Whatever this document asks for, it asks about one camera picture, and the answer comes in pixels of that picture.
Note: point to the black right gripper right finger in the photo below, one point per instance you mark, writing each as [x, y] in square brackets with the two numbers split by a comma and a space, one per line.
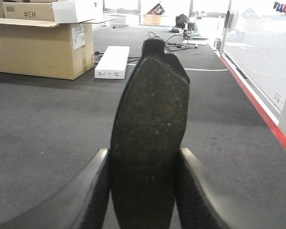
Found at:
[202, 201]

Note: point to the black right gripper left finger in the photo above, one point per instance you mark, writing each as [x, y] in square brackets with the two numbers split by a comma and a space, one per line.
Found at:
[81, 204]

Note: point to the grey brake pad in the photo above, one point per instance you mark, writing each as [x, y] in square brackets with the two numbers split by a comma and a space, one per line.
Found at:
[149, 126]

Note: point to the red framed conveyor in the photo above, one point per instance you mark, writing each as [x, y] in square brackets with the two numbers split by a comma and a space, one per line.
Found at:
[56, 123]

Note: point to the white long carton box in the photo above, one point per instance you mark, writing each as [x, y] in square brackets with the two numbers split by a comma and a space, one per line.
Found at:
[113, 63]

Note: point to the large cardboard box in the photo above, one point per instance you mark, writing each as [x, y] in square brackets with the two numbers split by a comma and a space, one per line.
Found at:
[46, 48]

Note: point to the small cardboard box on top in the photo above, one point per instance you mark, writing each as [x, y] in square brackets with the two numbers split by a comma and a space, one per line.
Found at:
[68, 11]

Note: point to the distant open cardboard box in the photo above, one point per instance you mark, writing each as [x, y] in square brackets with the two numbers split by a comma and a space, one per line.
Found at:
[154, 15]

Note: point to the white glass partition frame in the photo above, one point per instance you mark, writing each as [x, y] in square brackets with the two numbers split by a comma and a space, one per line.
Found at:
[255, 42]

